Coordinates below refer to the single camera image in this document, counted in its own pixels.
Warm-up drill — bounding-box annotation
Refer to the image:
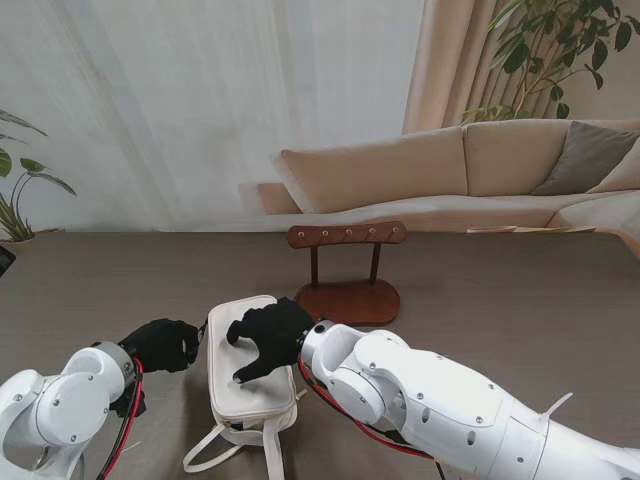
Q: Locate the tall dark-leaved plant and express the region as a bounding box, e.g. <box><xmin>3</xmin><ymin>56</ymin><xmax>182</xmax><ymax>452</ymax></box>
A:
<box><xmin>462</xmin><ymin>0</ymin><xmax>634</xmax><ymax>124</ymax></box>

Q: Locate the dark wooden jewelry stand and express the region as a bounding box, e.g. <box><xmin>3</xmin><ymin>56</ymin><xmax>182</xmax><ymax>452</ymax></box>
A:
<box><xmin>287</xmin><ymin>220</ymin><xmax>407</xmax><ymax>327</ymax></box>

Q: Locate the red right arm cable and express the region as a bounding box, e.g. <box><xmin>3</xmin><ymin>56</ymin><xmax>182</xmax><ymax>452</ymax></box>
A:
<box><xmin>298</xmin><ymin>362</ymin><xmax>441</xmax><ymax>462</ymax></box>

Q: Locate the white zippered cosmetic bag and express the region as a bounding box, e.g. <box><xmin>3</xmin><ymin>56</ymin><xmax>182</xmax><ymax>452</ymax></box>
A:
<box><xmin>182</xmin><ymin>294</ymin><xmax>307</xmax><ymax>480</ymax></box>

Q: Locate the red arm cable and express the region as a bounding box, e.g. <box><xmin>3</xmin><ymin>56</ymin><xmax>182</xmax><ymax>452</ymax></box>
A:
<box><xmin>298</xmin><ymin>362</ymin><xmax>441</xmax><ymax>462</ymax></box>
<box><xmin>97</xmin><ymin>357</ymin><xmax>146</xmax><ymax>480</ymax></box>

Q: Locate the broad-leaved green potted plant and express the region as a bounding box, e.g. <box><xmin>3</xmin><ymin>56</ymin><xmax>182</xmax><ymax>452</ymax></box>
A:
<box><xmin>0</xmin><ymin>107</ymin><xmax>79</xmax><ymax>244</ymax></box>

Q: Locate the beige sofa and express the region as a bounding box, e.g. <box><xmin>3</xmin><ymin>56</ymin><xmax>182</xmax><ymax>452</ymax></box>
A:
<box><xmin>256</xmin><ymin>118</ymin><xmax>640</xmax><ymax>234</ymax></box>

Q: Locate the grey sofa cushion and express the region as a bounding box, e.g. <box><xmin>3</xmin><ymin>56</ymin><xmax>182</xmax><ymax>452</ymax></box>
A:
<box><xmin>532</xmin><ymin>120</ymin><xmax>640</xmax><ymax>196</ymax></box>

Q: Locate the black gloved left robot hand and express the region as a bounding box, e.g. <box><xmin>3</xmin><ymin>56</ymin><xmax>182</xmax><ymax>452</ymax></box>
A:
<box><xmin>117</xmin><ymin>318</ymin><xmax>199</xmax><ymax>375</ymax></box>

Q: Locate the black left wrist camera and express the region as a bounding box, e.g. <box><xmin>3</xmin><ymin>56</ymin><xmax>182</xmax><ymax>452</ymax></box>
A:
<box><xmin>112</xmin><ymin>388</ymin><xmax>147</xmax><ymax>419</ymax></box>

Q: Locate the beige curtain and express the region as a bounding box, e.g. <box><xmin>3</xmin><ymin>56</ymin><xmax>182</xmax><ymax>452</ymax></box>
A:
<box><xmin>402</xmin><ymin>0</ymin><xmax>576</xmax><ymax>135</ymax></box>

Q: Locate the red left arm cable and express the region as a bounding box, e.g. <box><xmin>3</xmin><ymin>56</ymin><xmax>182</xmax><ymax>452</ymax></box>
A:
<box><xmin>97</xmin><ymin>357</ymin><xmax>146</xmax><ymax>480</ymax></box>

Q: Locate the white sheer curtain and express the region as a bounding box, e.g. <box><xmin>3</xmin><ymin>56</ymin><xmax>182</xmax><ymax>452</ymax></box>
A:
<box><xmin>0</xmin><ymin>0</ymin><xmax>426</xmax><ymax>234</ymax></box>

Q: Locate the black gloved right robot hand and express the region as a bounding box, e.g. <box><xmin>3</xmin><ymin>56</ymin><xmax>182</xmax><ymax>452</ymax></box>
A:
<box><xmin>226</xmin><ymin>297</ymin><xmax>314</xmax><ymax>386</ymax></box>

